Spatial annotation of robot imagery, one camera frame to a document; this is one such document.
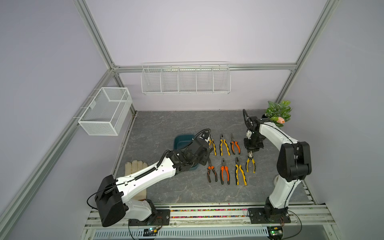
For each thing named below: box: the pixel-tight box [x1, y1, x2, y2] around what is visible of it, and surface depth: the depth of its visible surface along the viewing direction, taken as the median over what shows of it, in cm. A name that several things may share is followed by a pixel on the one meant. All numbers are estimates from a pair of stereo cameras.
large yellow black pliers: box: [219, 133, 231, 157], surface depth 101 cm
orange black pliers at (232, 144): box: [230, 133, 241, 155], surface depth 101 cm
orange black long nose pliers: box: [207, 159, 218, 183], surface depth 90 cm
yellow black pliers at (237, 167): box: [235, 157, 248, 186], surface depth 90 cm
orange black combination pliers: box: [220, 158, 231, 185], surface depth 89 cm
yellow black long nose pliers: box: [246, 150, 256, 174], surface depth 91 cm
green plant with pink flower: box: [265, 100, 293, 127], surface depth 88 cm
